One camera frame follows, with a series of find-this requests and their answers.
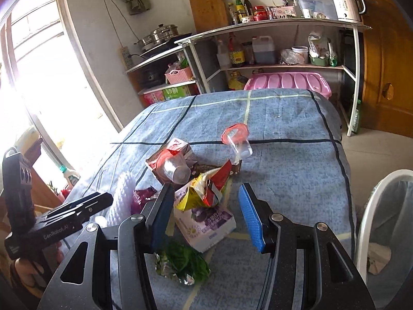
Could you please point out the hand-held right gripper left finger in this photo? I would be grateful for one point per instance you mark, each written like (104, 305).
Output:
(163, 214)

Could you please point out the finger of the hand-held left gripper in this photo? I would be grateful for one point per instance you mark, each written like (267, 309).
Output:
(64, 215)
(100, 199)

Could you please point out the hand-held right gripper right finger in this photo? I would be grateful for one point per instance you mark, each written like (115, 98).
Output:
(251, 221)

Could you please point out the magenta wrapper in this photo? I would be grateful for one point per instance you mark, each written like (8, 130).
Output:
(142, 197)

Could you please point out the purple milk carton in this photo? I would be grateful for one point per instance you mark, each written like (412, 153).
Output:
(209, 227)

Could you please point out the clear cup with red lid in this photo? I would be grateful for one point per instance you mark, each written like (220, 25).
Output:
(237, 135)
(176, 169)

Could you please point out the green foil wrapper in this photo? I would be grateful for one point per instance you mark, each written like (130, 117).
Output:
(184, 258)

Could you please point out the yellow red snack bag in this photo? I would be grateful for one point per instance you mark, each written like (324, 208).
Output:
(203, 187)

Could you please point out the brown coffee sachet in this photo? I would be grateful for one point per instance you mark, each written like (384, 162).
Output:
(237, 168)

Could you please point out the red strawberry milk carton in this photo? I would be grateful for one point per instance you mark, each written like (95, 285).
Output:
(176, 145)

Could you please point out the white trash bin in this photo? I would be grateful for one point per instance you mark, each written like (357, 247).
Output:
(363, 226)

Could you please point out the person's left hand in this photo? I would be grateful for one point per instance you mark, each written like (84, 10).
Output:
(25, 269)

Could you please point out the white detergent bottle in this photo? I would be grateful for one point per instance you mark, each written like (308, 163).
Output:
(69, 176)

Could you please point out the green pink cardboard box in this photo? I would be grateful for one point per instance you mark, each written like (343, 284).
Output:
(167, 94)

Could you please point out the yellow cooking oil bottle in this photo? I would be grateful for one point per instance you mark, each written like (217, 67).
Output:
(237, 82)

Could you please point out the pink woven basket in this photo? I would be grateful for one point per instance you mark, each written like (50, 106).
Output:
(179, 76)

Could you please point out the white power strip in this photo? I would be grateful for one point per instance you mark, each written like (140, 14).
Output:
(126, 58)

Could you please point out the pink storage box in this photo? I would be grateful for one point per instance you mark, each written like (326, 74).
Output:
(284, 80)

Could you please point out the green glass bottle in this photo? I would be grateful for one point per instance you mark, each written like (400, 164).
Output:
(356, 119)

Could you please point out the low white shelf stand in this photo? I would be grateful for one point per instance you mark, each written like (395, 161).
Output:
(155, 58)

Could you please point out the steel pan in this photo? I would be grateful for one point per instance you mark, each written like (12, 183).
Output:
(144, 42)

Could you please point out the sauce bottle with yellow label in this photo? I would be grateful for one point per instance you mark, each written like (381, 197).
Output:
(236, 56)

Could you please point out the clear plastic bottle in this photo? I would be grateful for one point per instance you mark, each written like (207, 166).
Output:
(223, 56)

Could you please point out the crumpled clear plastic bag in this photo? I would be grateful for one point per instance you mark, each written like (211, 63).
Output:
(288, 57)

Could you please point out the plastic jug with dark liquid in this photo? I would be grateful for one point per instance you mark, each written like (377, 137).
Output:
(264, 51)

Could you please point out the green plastic basket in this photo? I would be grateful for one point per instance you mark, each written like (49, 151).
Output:
(319, 61)

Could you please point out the white lidded jar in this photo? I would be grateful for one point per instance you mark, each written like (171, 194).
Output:
(300, 54)

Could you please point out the steel steamer pot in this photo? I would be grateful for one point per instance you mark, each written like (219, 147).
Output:
(165, 34)

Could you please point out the white metal shelf rack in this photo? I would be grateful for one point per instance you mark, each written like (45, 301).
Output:
(267, 24)

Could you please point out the red tin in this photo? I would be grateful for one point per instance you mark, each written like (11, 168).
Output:
(259, 13)

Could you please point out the wooden cutting board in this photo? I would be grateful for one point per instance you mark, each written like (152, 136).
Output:
(208, 8)

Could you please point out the pink plastic box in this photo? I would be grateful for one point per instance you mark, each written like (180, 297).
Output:
(285, 11)

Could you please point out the green capped sauce bottle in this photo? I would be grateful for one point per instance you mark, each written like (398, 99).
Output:
(238, 8)

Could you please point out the wooden door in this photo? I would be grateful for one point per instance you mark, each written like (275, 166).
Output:
(387, 55)

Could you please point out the dark sauce bottle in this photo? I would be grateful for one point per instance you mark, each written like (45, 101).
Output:
(247, 6)

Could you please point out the clear plastic storage box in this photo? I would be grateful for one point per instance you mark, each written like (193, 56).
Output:
(317, 5)

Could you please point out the white electric kettle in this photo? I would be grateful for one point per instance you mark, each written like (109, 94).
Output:
(347, 1)

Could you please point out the window frame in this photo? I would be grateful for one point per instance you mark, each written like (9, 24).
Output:
(75, 38)

